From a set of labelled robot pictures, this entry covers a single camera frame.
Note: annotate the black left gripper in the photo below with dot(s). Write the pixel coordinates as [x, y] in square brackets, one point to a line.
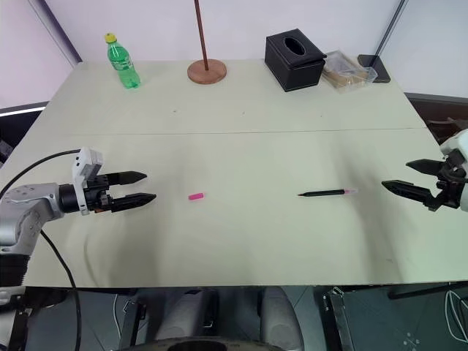
[96, 194]

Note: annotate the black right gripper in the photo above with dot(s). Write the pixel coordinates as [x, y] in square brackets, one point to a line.
[450, 183]

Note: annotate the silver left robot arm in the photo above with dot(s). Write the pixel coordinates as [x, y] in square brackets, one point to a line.
[25, 208]

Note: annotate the pink pen cap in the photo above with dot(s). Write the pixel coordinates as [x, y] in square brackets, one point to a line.
[196, 196]

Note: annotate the black pen with pink end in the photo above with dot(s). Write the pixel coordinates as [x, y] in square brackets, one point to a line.
[325, 192]

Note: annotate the green plastic bottle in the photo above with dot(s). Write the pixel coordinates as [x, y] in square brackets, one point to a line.
[124, 66]

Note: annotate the brown chair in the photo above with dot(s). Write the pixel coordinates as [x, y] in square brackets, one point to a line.
[448, 129]

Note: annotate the dark flat phone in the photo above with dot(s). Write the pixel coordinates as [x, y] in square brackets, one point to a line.
[378, 69]

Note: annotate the clear bag of wooden sticks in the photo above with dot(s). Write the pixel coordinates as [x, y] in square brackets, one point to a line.
[347, 71]

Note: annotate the grey rounded shape under table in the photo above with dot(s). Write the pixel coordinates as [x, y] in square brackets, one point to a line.
[190, 314]

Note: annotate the wooden pole stand round base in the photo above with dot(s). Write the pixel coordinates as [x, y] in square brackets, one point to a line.
[207, 71]

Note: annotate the black leather tissue box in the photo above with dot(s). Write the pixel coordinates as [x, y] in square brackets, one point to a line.
[292, 64]

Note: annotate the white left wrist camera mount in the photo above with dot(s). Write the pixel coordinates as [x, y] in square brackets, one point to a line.
[83, 161]

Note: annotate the grey metal frame post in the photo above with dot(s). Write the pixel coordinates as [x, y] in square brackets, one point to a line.
[392, 25]

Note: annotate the black metal table frame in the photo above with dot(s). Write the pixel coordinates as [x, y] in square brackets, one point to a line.
[338, 318]

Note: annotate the purple slanted frame strip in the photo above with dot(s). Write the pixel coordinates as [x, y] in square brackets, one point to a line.
[58, 31]

